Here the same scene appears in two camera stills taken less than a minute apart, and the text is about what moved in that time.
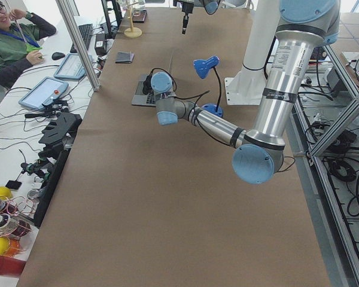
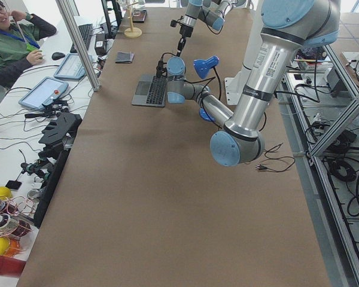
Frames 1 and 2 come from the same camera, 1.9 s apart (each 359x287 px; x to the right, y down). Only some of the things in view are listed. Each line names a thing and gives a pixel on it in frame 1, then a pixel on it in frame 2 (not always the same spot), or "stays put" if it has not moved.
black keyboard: (86, 31) stays put
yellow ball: (2, 192) stays put
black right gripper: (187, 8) -> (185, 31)
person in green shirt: (13, 42) stays put
